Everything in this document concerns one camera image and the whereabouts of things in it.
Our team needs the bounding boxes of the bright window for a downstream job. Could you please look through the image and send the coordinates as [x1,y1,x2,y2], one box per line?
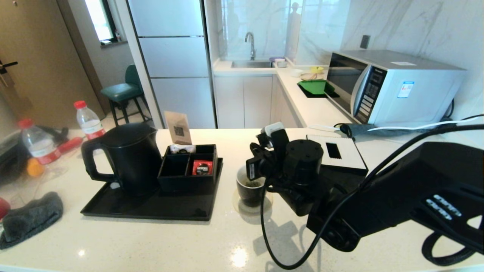
[84,0,117,43]

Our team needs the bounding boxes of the black cup white inside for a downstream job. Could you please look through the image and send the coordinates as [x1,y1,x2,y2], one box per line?
[236,165,270,207]

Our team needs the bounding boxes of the black bag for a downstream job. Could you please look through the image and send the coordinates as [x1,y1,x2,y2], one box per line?
[0,130,31,186]

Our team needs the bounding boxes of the black tissue box white lid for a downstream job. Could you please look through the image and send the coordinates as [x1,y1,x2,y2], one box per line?
[306,134,369,178]

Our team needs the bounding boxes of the clear glass coaster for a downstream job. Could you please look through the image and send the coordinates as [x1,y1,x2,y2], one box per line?
[232,189,273,215]

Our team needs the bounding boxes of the green upholstered chair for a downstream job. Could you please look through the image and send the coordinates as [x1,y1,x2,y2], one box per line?
[100,64,151,127]

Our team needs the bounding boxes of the small red-capped water bottle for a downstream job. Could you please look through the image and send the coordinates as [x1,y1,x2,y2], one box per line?
[74,100,107,141]

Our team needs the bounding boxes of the red handled tool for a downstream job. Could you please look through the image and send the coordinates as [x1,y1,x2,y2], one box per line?
[57,137,83,154]

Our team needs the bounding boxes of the steel kitchen sink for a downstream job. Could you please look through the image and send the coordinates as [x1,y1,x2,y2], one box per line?
[231,60,273,69]

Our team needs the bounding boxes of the green cutting board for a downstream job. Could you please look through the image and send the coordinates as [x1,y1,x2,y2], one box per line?
[297,79,335,96]

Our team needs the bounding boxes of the dark grey cloth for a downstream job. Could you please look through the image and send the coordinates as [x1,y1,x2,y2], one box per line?
[0,192,64,250]

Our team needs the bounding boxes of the silver microwave oven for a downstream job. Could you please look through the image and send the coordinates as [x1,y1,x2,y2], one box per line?
[325,50,466,126]

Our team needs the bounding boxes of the red Nescafe sachet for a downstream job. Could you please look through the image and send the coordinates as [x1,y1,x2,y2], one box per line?
[192,160,213,176]

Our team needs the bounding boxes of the white base cabinet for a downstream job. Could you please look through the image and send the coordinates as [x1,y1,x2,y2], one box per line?
[214,73,303,129]

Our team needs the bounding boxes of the black electric kettle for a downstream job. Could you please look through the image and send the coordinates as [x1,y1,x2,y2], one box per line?
[81,123,163,197]

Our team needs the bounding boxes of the black handled tool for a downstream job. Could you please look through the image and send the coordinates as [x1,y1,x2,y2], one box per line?
[38,127,69,142]

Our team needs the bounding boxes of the brown QR code card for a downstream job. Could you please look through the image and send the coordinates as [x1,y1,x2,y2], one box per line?
[164,111,192,145]

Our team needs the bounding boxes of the black serving tray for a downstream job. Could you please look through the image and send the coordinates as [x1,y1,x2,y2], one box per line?
[81,157,223,222]

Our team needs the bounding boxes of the small orange object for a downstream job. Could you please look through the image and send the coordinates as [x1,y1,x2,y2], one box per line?
[26,159,45,178]

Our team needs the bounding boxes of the chrome kitchen faucet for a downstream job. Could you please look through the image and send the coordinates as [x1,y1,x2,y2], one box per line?
[244,32,257,61]

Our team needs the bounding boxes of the large red-capped water bottle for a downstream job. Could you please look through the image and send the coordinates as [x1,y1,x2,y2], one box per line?
[18,118,62,165]

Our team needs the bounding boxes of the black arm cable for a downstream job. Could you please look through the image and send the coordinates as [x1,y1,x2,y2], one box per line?
[260,124,484,270]

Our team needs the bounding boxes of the black power cable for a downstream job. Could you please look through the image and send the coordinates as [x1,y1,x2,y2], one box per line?
[431,99,484,125]

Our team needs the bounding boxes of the brown wooden door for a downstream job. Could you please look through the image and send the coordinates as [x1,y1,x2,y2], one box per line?
[0,0,106,129]

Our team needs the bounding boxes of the black compartment organizer box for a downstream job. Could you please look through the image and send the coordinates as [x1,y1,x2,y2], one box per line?
[157,144,220,196]

